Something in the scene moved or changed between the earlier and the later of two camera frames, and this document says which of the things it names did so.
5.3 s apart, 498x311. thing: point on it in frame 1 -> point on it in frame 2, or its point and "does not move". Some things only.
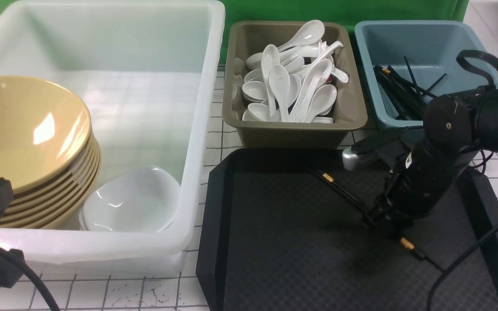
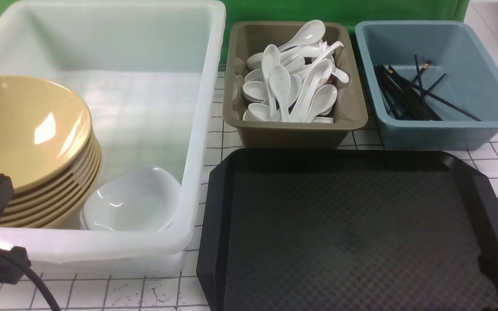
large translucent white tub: x=149 y=71 does not move
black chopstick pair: x=403 y=242 -> x=419 y=73
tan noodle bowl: x=23 y=131 does not move
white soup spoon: x=279 y=77 does not move
